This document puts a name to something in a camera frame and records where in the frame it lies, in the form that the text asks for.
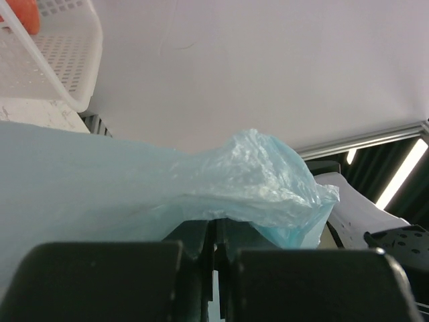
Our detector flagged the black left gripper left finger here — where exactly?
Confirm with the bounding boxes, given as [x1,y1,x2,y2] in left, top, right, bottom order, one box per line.
[164,221,215,321]

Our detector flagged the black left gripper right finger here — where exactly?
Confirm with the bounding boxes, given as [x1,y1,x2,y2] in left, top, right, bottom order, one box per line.
[214,219,278,321]

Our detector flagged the light blue plastic bag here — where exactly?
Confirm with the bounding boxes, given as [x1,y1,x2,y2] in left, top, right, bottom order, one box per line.
[1,122,339,292]

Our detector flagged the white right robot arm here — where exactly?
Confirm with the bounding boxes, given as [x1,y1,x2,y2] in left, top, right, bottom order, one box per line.
[306,160,428,272]

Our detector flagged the fake watermelon slice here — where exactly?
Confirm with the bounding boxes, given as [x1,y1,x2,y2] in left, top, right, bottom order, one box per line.
[6,0,40,35]

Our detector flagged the white plastic fruit basket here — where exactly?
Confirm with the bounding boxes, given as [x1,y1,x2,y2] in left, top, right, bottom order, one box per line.
[1,1,103,113]

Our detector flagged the aluminium frame rail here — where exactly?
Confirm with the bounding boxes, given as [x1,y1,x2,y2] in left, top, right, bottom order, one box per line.
[297,120,428,160]

